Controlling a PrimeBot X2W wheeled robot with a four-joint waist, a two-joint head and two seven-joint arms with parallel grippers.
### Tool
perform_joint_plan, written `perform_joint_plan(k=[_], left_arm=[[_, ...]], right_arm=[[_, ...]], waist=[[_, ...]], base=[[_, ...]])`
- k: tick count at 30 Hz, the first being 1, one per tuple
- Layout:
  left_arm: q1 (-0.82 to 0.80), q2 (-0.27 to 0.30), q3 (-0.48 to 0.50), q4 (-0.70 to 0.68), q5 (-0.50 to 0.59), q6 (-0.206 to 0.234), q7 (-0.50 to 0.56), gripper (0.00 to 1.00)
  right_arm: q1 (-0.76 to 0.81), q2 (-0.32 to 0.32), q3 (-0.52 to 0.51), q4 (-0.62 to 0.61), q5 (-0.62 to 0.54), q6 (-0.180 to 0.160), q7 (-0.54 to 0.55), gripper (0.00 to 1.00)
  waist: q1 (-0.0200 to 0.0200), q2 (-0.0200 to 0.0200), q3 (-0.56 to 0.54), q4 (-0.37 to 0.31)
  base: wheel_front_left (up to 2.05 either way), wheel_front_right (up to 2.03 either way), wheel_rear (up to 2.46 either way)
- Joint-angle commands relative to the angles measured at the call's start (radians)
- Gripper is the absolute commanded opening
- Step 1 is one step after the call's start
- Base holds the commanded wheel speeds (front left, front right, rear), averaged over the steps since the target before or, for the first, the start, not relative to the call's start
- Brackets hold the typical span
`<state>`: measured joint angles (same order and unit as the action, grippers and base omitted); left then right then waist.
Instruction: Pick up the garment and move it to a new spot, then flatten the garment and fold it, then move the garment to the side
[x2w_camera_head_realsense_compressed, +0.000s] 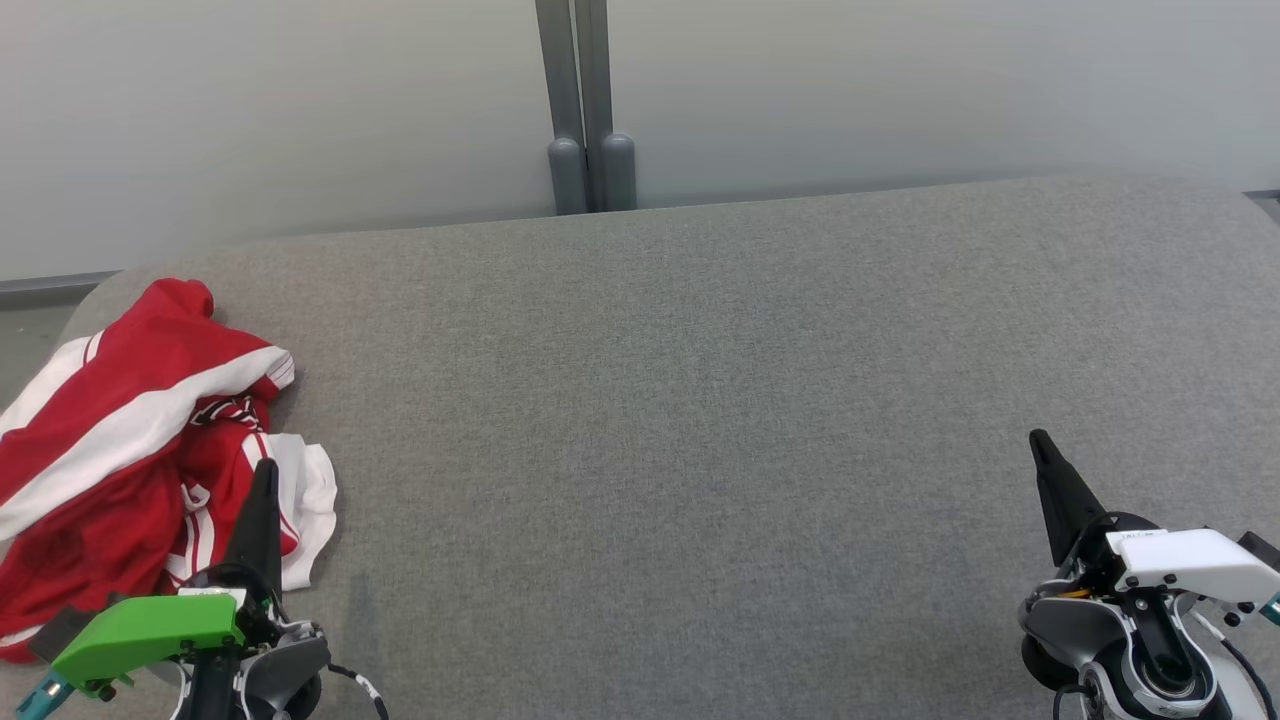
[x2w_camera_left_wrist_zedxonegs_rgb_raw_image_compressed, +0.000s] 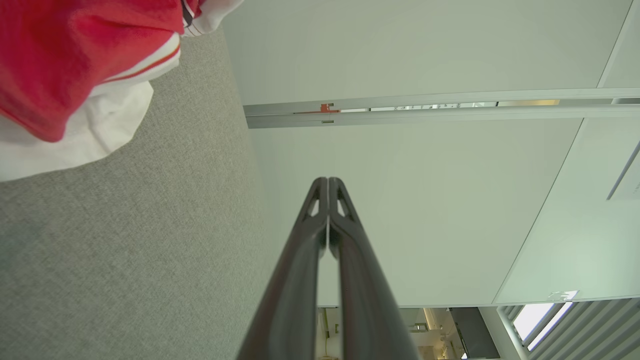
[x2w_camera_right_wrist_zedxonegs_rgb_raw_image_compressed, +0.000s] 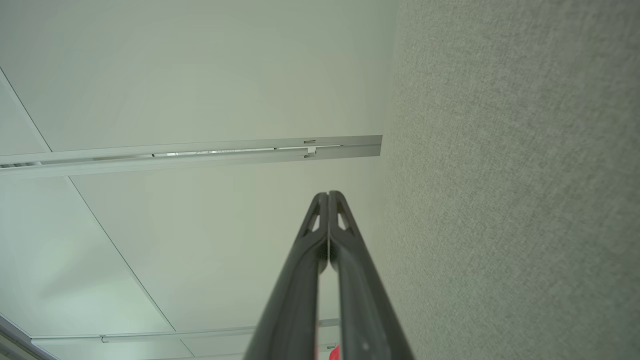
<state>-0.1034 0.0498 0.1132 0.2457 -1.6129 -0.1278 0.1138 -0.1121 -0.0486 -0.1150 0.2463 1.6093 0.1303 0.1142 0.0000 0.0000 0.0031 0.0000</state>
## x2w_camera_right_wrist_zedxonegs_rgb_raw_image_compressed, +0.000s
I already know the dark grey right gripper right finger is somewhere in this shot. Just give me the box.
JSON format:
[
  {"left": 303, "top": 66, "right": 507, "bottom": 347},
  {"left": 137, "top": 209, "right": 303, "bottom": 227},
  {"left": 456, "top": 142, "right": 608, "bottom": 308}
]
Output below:
[{"left": 329, "top": 190, "right": 416, "bottom": 360}]

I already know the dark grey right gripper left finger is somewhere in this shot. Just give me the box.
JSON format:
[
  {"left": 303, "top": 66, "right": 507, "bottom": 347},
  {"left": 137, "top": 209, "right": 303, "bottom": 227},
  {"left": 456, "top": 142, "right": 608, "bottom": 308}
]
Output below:
[{"left": 242, "top": 191, "right": 330, "bottom": 360}]

